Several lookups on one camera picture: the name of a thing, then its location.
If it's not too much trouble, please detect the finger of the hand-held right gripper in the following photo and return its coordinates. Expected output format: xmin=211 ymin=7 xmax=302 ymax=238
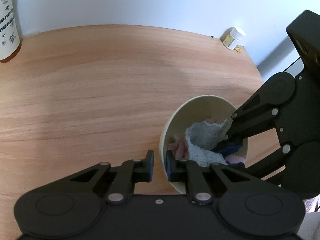
xmin=212 ymin=86 xmax=280 ymax=157
xmin=226 ymin=145 xmax=292 ymax=179

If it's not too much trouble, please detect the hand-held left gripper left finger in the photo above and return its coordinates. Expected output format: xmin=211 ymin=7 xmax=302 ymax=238
xmin=70 ymin=150 xmax=154 ymax=204

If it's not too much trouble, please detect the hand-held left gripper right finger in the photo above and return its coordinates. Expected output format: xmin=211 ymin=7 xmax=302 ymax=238
xmin=165 ymin=150 xmax=253 ymax=205

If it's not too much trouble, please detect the grey and pink cloth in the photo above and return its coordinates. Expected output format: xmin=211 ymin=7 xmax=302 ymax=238
xmin=168 ymin=117 xmax=247 ymax=167

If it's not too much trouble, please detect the pale green bowl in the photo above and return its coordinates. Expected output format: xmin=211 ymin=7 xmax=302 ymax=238
xmin=159 ymin=95 xmax=249 ymax=195

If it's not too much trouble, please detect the person's grey clothing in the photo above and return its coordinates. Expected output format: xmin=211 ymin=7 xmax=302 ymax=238
xmin=302 ymin=194 xmax=320 ymax=240

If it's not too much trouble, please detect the small white jar yellow label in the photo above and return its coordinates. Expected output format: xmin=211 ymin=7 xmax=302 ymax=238
xmin=223 ymin=27 xmax=246 ymax=49

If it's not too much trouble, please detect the white tumbler with red lid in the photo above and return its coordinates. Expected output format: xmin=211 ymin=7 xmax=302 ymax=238
xmin=0 ymin=0 xmax=22 ymax=63

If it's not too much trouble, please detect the black cable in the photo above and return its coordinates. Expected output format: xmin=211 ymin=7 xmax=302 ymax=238
xmin=283 ymin=57 xmax=302 ymax=72

